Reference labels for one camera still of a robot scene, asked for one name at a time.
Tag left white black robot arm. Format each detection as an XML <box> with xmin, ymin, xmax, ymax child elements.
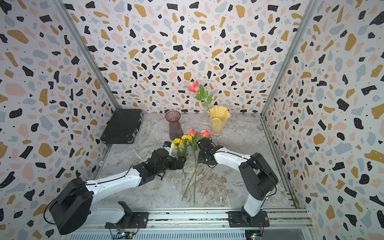
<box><xmin>48</xmin><ymin>149</ymin><xmax>187</xmax><ymax>235</ymax></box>

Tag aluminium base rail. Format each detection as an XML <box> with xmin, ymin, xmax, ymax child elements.
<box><xmin>60</xmin><ymin>208</ymin><xmax>317</xmax><ymax>240</ymax></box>

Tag green circuit board left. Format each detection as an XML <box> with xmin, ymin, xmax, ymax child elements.
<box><xmin>115</xmin><ymin>229</ymin><xmax>136</xmax><ymax>240</ymax></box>

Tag aluminium frame post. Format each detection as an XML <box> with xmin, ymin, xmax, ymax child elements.
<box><xmin>261</xmin><ymin>0</ymin><xmax>319</xmax><ymax>119</ymax></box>
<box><xmin>51</xmin><ymin>0</ymin><xmax>120</xmax><ymax>110</ymax></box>

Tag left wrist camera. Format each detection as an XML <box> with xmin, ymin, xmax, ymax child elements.
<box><xmin>163</xmin><ymin>141</ymin><xmax>173</xmax><ymax>156</ymax></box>

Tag yellow carnation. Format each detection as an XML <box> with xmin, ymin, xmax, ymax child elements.
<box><xmin>182</xmin><ymin>135</ymin><xmax>193</xmax><ymax>158</ymax></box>
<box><xmin>172</xmin><ymin>138</ymin><xmax>188</xmax><ymax>199</ymax></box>

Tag yellow ruffled glass vase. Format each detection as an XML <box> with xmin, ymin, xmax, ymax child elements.
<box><xmin>209</xmin><ymin>106</ymin><xmax>232</xmax><ymax>139</ymax></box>

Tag right aluminium frame post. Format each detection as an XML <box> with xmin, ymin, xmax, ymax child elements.
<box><xmin>261</xmin><ymin>0</ymin><xmax>319</xmax><ymax>119</ymax></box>

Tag circuit board right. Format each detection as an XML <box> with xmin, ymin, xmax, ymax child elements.
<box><xmin>245</xmin><ymin>230</ymin><xmax>262</xmax><ymax>240</ymax></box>

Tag black briefcase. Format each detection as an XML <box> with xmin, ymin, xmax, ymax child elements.
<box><xmin>100</xmin><ymin>109</ymin><xmax>143</xmax><ymax>144</ymax></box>

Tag purple glass vase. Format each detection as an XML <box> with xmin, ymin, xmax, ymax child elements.
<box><xmin>165</xmin><ymin>111</ymin><xmax>184</xmax><ymax>141</ymax></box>

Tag left aluminium frame post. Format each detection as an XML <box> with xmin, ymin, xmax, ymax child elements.
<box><xmin>51</xmin><ymin>0</ymin><xmax>120</xmax><ymax>110</ymax></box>

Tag pink rose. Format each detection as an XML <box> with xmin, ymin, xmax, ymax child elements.
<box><xmin>199</xmin><ymin>130</ymin><xmax>211</xmax><ymax>138</ymax></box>
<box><xmin>182</xmin><ymin>129</ymin><xmax>198</xmax><ymax>204</ymax></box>
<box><xmin>187</xmin><ymin>80</ymin><xmax>214</xmax><ymax>113</ymax></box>

